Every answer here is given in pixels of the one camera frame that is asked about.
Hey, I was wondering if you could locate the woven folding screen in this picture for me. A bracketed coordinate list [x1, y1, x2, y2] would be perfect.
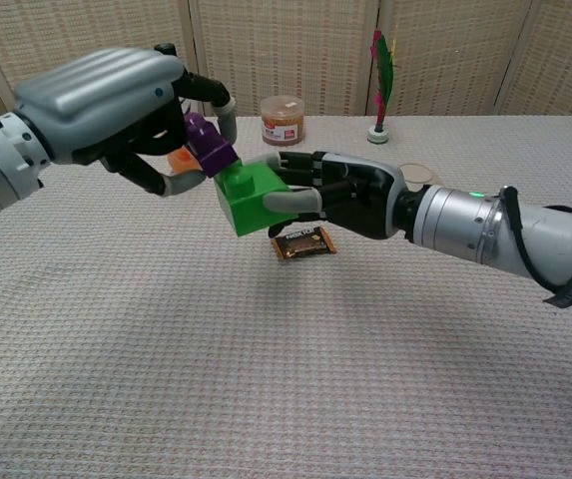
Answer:
[0, 0, 572, 121]

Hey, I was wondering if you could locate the feather shuttlecock toy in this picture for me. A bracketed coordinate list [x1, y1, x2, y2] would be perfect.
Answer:
[366, 29, 398, 146]

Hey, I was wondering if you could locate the green toy block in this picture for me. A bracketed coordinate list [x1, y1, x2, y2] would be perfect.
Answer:
[213, 162, 300, 239]

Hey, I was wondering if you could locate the purple toy block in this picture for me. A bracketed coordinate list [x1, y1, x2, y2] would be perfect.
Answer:
[183, 112, 241, 180]

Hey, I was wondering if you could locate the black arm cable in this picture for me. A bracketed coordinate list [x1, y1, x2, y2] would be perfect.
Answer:
[499, 185, 572, 365]

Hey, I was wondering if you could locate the orange drink plastic bottle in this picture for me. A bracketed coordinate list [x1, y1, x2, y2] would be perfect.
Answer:
[153, 43, 202, 176]

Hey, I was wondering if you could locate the brown snack bar wrapper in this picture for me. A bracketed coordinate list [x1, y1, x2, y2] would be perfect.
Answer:
[270, 225, 338, 261]

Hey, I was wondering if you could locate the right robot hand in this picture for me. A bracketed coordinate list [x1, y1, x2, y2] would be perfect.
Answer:
[253, 151, 409, 240]

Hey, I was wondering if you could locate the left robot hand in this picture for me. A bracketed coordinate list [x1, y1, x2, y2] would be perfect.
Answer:
[13, 47, 240, 200]

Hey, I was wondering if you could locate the beige upturned bowl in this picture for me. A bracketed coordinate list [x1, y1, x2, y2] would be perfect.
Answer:
[395, 162, 442, 194]

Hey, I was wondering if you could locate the round plastic sauce tub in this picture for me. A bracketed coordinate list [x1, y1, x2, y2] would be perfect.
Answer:
[259, 95, 306, 148]

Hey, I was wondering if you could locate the white waffle tablecloth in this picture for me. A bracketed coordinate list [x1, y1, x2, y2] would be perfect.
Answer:
[0, 115, 572, 479]

